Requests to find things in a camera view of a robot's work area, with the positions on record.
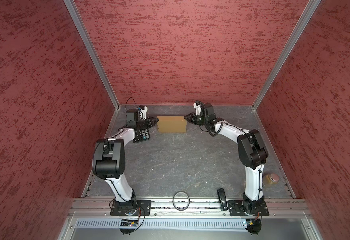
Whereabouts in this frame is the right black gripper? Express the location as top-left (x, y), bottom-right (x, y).
top-left (184, 112), bottom-right (208, 126)

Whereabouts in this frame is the brown cardboard box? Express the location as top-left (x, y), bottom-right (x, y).
top-left (157, 116), bottom-right (187, 133)

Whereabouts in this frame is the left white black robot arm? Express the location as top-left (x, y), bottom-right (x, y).
top-left (92, 106), bottom-right (158, 210)

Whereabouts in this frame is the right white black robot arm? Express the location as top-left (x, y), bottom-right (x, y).
top-left (185, 101), bottom-right (269, 216)

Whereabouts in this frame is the black desk calculator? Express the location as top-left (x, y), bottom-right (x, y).
top-left (133, 129), bottom-right (151, 144)

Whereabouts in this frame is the jar with pink lid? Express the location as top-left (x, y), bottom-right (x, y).
top-left (263, 173), bottom-right (280, 188)

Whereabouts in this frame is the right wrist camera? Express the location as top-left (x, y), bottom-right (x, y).
top-left (193, 103), bottom-right (202, 116)

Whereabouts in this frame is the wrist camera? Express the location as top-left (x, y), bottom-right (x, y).
top-left (193, 103), bottom-right (202, 116)
top-left (138, 105), bottom-right (148, 121)

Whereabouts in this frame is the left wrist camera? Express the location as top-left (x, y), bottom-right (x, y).
top-left (138, 105), bottom-right (148, 121)

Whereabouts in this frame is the black rubber ring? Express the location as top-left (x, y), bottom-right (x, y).
top-left (172, 191), bottom-right (191, 212)

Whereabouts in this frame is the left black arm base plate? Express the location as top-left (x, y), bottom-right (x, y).
top-left (110, 200), bottom-right (152, 217)

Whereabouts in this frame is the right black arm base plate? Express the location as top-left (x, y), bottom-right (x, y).
top-left (228, 200), bottom-right (270, 217)

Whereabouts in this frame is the white perforated cable duct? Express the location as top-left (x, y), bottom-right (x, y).
top-left (75, 218), bottom-right (248, 232)

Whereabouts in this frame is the aluminium front rail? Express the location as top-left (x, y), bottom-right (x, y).
top-left (68, 197), bottom-right (312, 219)

